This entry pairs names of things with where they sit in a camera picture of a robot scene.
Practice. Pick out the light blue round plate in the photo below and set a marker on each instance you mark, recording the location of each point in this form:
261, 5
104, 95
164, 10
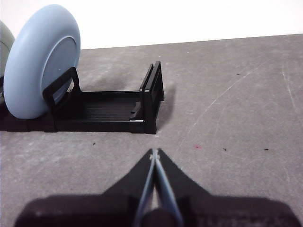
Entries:
30, 59

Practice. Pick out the pale green round plate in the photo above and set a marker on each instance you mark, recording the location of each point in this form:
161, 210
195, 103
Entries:
4, 35

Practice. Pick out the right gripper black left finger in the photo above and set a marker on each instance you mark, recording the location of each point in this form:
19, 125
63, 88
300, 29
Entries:
94, 210

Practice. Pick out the black plastic plate rack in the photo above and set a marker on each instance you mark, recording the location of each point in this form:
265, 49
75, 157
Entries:
106, 111

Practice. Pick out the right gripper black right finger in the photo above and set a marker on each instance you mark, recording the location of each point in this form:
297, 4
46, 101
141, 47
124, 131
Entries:
225, 212

